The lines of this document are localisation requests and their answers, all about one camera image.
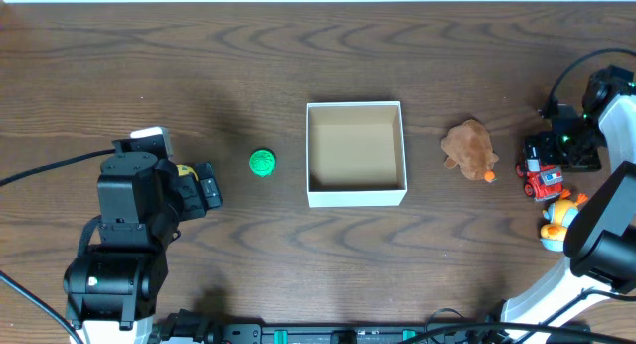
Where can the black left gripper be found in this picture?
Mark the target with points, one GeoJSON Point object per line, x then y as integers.
{"type": "Point", "coordinates": [200, 191]}

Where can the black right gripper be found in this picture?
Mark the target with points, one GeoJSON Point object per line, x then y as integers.
{"type": "Point", "coordinates": [550, 155]}

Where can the red toy fire truck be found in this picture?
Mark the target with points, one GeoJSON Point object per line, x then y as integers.
{"type": "Point", "coordinates": [541, 182]}

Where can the yellow blue duck toy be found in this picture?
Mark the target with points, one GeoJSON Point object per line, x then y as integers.
{"type": "Point", "coordinates": [560, 214]}

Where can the brown plush toy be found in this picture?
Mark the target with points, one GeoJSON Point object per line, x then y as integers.
{"type": "Point", "coordinates": [468, 146]}

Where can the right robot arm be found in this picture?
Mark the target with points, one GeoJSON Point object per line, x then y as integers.
{"type": "Point", "coordinates": [599, 246]}

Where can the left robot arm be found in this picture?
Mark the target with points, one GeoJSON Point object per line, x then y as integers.
{"type": "Point", "coordinates": [113, 283]}

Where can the yellow ball with blue letters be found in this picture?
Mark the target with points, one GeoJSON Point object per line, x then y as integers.
{"type": "Point", "coordinates": [185, 170]}

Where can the green ridged ball toy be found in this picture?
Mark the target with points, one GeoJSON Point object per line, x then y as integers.
{"type": "Point", "coordinates": [262, 162]}

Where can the white cardboard box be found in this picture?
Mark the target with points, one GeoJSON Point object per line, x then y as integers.
{"type": "Point", "coordinates": [355, 154]}

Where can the black rail with green clips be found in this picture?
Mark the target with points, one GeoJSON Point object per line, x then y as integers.
{"type": "Point", "coordinates": [190, 327]}

